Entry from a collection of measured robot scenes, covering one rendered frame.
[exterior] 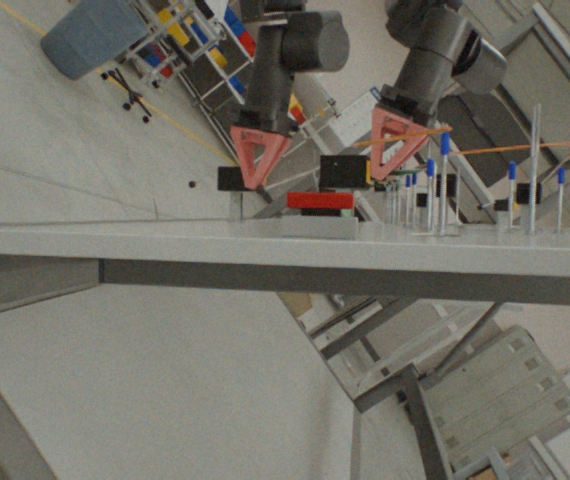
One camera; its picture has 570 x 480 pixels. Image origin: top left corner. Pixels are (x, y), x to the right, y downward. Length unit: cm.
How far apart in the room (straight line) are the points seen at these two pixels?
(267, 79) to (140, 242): 36
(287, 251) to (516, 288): 24
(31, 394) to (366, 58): 855
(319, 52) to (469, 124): 111
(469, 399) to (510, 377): 60
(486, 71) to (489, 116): 101
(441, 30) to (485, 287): 30
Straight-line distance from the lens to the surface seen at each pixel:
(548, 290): 53
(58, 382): 58
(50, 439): 54
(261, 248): 37
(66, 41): 418
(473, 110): 173
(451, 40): 68
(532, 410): 791
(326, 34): 66
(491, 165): 172
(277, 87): 70
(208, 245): 38
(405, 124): 64
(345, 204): 40
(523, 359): 780
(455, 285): 52
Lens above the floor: 113
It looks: 8 degrees down
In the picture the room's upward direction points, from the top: 54 degrees clockwise
